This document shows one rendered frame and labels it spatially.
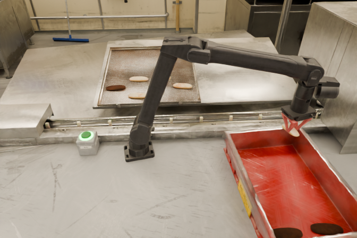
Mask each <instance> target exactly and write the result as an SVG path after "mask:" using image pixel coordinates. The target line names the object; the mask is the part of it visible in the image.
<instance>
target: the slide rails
mask: <svg viewBox="0 0 357 238"><path fill-rule="evenodd" d="M316 114H317V113H315V114H314V113H313V114H311V115H312V116H316ZM258 117H259V115H238V116H233V119H242V118H258ZM270 117H282V114H266V115H262V118H270ZM227 119H230V116H210V117H203V120H227ZM199 120H200V117H181V118H173V121H199ZM271 120H283V119H271ZM111 121H112V124H115V123H134V120H111ZM244 121H268V120H244ZM154 122H170V118H155V119H154ZM215 122H240V121H215ZM80 123H81V125H87V124H108V121H81V122H80ZM188 123H213V122H188ZM160 124H185V123H160ZM49 125H50V126H60V125H77V122H53V123H49ZM153 125H158V124H153ZM105 126H130V125H105ZM88 127H103V126H77V127H50V128H44V129H61V128H88Z"/></svg>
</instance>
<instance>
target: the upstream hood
mask: <svg viewBox="0 0 357 238"><path fill-rule="evenodd" d="M51 116H54V114H53V111H52V108H51V104H50V103H42V104H10V105H0V139H14V138H40V135H41V134H42V132H43V130H44V127H43V125H44V123H45V122H46V120H47V118H48V117H49V119H50V117H51Z"/></svg>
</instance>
